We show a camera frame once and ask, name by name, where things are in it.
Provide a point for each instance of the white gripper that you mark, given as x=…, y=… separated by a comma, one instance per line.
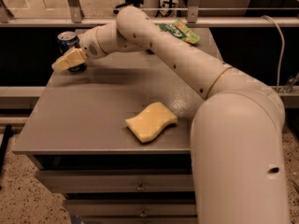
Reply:
x=89, y=46

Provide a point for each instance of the blue pepsi can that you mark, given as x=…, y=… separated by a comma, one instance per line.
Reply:
x=66, y=41

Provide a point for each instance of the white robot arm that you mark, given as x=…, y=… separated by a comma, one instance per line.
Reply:
x=236, y=137

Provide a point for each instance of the metal railing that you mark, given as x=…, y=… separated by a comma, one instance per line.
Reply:
x=196, y=13

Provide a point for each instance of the grey drawer cabinet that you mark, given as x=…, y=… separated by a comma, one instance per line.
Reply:
x=78, y=124

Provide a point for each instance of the yellow sponge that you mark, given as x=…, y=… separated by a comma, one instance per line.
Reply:
x=148, y=124

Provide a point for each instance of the black pole at left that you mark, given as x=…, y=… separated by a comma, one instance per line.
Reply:
x=8, y=133

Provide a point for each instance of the green chip bag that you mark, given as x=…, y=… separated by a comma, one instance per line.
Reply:
x=181, y=31

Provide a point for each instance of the top drawer with knob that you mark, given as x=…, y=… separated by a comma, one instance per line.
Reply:
x=115, y=181

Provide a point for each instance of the drawer with knob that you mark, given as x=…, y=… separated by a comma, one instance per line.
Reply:
x=115, y=181
x=130, y=208

